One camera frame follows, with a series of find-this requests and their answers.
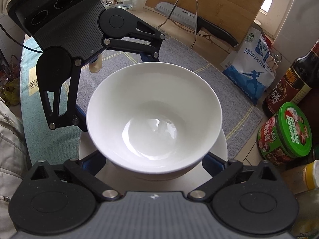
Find person's beige jacket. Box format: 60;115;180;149
0;97;34;239

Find metal wire rack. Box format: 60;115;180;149
159;0;200;49

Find person's left hand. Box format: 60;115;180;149
88;54;103;74

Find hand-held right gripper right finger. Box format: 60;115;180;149
187;151;277;202

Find green-lid sauce tub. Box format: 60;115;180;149
257;102;313;167

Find grey checked cloth mat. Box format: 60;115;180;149
20;32;265;172

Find metal binder clips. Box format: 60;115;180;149
265;53;282;71

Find white fruit-print plate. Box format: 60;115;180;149
78;129;228;197

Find white and blue salt bag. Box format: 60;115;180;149
221;26;278;106

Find black cable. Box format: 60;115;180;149
0;22;44;53

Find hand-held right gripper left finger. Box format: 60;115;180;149
31;151;121;203

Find steel kitchen knife black handle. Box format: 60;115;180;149
155;2;239;48

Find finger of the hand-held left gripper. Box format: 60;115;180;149
37;58;88;131
103;20;166;63

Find yellow-lid spice jar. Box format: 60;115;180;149
282;159;319;195

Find bamboo cutting board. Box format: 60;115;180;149
145;0;273;46

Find dark vinegar bottle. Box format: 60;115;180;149
262;39;319;118

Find glass bottle with red cap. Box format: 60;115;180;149
290;192;319;239

